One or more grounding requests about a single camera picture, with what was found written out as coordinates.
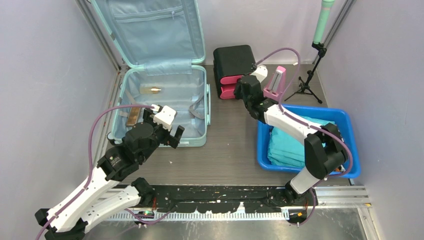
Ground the light blue hard-shell suitcase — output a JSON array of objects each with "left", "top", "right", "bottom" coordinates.
[{"left": 91, "top": 0, "right": 211, "bottom": 147}]

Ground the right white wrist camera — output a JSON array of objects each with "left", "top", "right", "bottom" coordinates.
[{"left": 250, "top": 64, "right": 268, "bottom": 83}]

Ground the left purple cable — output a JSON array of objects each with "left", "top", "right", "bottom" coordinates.
[{"left": 34, "top": 103, "right": 157, "bottom": 240}]

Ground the black tripod stand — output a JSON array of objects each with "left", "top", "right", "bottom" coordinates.
[{"left": 284, "top": 42, "right": 327, "bottom": 104}]

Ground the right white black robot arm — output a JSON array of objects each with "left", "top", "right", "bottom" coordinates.
[{"left": 234, "top": 75, "right": 353, "bottom": 205}]

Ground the blue plastic tub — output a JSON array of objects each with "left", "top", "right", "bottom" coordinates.
[{"left": 256, "top": 104, "right": 361, "bottom": 179}]

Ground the aluminium rail frame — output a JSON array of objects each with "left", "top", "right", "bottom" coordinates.
[{"left": 91, "top": 186, "right": 371, "bottom": 230}]

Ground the teal cloth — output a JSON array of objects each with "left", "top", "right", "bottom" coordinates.
[{"left": 266, "top": 115, "right": 335, "bottom": 169}]

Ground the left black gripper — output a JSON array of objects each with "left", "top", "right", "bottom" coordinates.
[{"left": 140, "top": 107, "right": 184, "bottom": 163}]

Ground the pink metronome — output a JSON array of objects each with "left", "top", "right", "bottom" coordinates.
[{"left": 263, "top": 66, "right": 287, "bottom": 102}]

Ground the purple cable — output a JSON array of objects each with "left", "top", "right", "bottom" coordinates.
[
  {"left": 34, "top": 103, "right": 157, "bottom": 240},
  {"left": 255, "top": 47, "right": 354, "bottom": 227}
]

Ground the black and pink drawer box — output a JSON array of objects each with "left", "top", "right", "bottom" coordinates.
[{"left": 213, "top": 44, "right": 256, "bottom": 100}]

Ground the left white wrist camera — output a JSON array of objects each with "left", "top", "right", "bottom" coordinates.
[{"left": 151, "top": 104, "right": 178, "bottom": 132}]

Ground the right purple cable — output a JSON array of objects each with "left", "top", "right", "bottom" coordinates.
[{"left": 255, "top": 47, "right": 354, "bottom": 227}]

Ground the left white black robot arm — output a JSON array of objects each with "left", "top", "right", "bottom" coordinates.
[{"left": 35, "top": 105, "right": 185, "bottom": 240}]

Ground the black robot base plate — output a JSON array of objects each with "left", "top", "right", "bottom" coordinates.
[{"left": 114, "top": 184, "right": 320, "bottom": 215}]

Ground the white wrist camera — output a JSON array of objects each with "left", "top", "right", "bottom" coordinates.
[
  {"left": 250, "top": 64, "right": 268, "bottom": 83},
  {"left": 151, "top": 104, "right": 178, "bottom": 132}
]

